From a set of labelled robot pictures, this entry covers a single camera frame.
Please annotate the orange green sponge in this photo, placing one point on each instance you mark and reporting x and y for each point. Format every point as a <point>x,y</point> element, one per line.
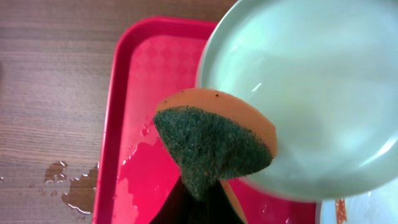
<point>212,136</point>

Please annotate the light blue plate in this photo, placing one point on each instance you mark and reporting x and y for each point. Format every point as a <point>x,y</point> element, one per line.
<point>378,206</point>
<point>325,74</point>

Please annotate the red plastic tray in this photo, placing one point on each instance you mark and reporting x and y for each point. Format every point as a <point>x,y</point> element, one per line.
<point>154,58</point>

